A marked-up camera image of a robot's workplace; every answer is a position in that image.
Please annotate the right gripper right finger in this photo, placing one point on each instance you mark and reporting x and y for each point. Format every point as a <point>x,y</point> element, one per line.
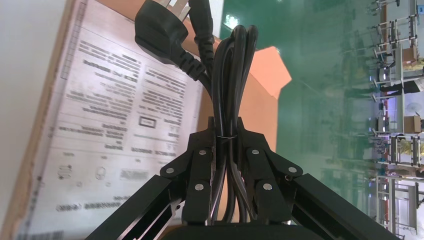
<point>265,185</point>

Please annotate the small brown carton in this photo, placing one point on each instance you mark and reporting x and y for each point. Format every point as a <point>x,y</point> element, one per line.
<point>412,124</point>

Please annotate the white printed instruction sheet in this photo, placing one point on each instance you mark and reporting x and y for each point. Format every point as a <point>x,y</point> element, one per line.
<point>109,116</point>

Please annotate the brown open cardboard box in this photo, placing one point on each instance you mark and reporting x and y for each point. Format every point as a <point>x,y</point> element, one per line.
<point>261,96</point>

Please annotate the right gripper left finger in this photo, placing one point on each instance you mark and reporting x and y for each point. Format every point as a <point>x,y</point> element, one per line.
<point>198,185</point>

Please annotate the metal workbench frame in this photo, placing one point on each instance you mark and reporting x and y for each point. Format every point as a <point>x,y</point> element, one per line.
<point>399,33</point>

